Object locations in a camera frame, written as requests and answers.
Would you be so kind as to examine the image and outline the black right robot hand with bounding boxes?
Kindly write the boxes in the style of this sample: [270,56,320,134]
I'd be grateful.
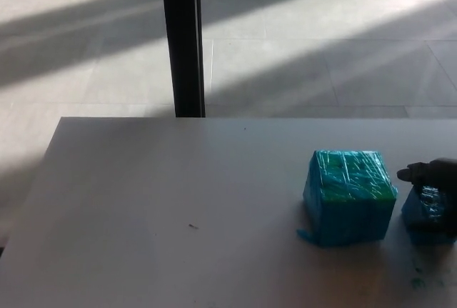
[396,157,457,239]

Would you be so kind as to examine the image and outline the small blue taped cube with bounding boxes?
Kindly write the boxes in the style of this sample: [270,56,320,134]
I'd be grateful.
[401,184,456,247]

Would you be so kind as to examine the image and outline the big blue taped cube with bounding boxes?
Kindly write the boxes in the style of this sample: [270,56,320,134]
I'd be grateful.
[295,149,398,249]

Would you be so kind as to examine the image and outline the black vertical frame post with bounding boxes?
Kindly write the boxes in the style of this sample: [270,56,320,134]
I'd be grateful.
[159,0,206,119]

